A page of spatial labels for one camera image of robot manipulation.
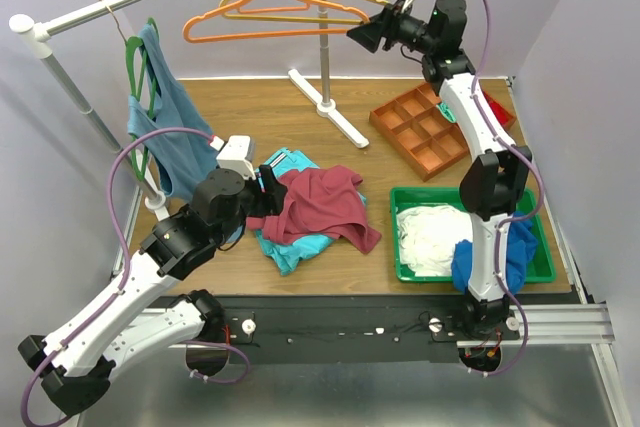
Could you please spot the mint green cloth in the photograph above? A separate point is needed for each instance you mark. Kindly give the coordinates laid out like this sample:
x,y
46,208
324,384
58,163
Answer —
x,y
446,112

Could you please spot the green hanger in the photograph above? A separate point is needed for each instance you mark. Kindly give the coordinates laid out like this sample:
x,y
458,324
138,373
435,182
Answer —
x,y
137,62

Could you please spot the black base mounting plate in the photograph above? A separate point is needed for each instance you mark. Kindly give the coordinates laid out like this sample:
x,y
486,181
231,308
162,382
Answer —
x,y
324,329

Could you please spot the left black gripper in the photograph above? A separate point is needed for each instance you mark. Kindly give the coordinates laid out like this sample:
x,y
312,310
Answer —
x,y
267,187

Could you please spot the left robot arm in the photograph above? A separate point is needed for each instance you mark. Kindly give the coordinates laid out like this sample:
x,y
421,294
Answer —
x,y
76,364

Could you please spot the turquoise folded shirt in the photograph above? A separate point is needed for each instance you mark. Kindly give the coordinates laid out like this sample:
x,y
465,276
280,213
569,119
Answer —
x,y
287,257

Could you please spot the maroon tank top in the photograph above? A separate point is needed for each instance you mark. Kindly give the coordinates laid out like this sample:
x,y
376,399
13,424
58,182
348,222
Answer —
x,y
320,201

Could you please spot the royal blue cloth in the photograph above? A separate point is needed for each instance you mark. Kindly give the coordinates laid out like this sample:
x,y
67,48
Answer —
x,y
521,249

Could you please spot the orange compartment tray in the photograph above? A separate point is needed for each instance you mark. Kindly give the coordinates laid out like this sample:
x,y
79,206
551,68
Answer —
x,y
416,128

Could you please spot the red cloth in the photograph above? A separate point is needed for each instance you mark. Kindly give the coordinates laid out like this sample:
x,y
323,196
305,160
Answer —
x,y
502,115

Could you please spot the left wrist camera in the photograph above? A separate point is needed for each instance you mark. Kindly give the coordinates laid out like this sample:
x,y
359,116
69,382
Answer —
x,y
236,154

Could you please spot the orange hanger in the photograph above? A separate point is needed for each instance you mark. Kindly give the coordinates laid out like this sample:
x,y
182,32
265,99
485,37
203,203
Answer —
x,y
230,5

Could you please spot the blue-grey hanging tank top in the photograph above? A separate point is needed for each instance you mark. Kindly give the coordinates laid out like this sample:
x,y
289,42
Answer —
x,y
183,156

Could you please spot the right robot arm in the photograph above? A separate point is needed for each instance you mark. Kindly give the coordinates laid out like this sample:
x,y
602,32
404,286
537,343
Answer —
x,y
496,179

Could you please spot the green plastic bin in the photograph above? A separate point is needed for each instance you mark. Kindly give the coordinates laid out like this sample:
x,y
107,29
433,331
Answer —
x,y
540,270

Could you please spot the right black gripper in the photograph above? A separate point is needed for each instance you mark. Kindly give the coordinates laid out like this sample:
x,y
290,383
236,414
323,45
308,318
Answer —
x,y
383,26

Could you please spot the white cloth in bin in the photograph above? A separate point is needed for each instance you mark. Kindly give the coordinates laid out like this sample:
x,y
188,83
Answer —
x,y
427,237

